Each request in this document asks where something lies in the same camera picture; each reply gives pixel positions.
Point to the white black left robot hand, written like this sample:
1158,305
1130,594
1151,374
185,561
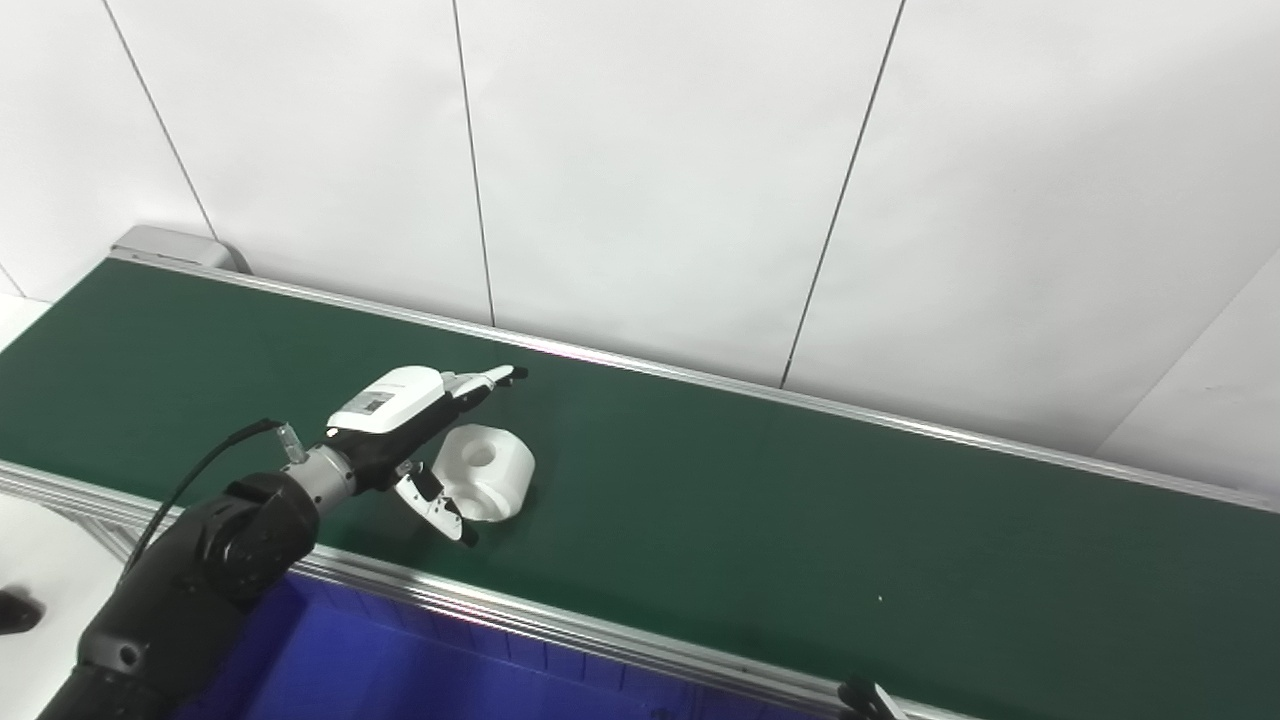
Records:
395,410

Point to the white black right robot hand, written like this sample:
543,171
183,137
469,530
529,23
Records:
870,702

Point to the white plastic cylindrical part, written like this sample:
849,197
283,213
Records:
495,470

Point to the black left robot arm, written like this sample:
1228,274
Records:
200,570

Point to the green conveyor belt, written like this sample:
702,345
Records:
750,510
520,610

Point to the blue plastic bin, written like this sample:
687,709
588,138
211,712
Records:
400,670

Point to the grey conveyor motor housing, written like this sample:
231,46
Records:
175,245

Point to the small black floor object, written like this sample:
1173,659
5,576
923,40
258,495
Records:
18,612

